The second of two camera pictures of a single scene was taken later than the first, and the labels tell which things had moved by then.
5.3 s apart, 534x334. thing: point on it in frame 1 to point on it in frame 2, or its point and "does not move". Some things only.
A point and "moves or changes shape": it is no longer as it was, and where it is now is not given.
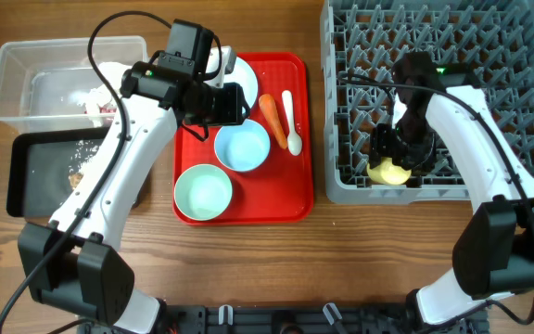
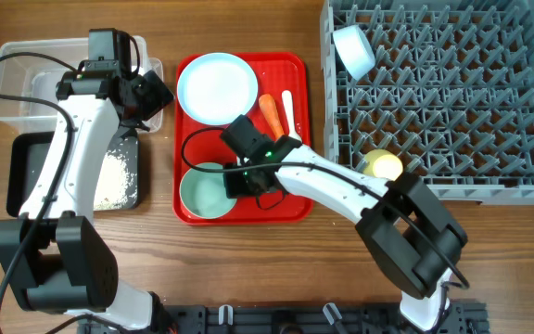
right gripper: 392,151 to 241,184
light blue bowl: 242,147 moves or changes shape
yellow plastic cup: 387,173 does not move
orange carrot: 273,120 does not move
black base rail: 309,318 does not move
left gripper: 232,104 to 133,122
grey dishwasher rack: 516,44 does not move
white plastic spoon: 295,142 does not move
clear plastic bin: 45,84 does not move
